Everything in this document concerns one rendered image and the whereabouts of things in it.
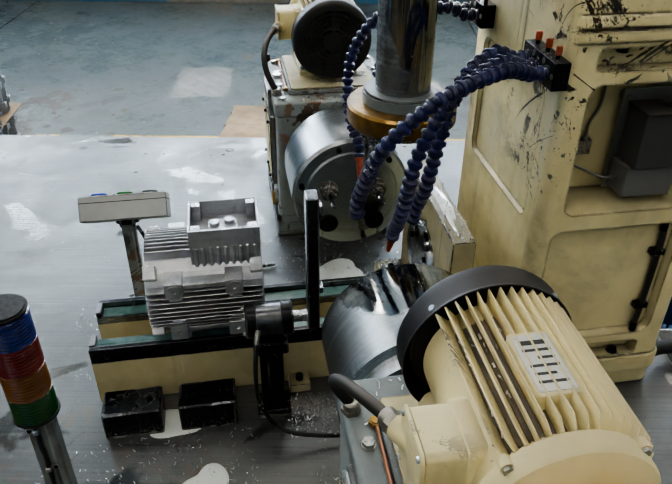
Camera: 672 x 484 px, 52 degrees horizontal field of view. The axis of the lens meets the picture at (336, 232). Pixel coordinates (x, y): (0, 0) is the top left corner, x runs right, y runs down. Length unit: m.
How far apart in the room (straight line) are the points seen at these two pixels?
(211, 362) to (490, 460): 0.80
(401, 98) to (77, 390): 0.81
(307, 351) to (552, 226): 0.50
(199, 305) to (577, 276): 0.64
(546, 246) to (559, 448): 0.63
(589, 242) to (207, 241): 0.63
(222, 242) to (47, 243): 0.77
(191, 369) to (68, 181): 0.95
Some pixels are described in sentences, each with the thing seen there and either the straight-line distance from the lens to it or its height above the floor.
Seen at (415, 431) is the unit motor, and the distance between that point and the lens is 0.60.
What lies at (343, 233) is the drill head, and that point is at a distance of 1.50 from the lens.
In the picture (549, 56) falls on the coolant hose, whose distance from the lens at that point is 1.02.
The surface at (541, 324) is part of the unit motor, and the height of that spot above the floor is 1.36.
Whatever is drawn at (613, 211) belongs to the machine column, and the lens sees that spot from 1.18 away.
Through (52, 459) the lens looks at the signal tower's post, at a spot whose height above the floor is 0.94.
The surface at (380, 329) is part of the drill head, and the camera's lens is 0.94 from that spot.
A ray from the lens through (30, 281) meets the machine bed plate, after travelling 1.73.
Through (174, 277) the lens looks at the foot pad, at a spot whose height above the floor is 1.07.
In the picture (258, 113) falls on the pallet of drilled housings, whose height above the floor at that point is 0.15.
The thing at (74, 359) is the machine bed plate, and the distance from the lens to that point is 1.49.
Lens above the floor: 1.77
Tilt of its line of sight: 33 degrees down
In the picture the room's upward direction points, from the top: straight up
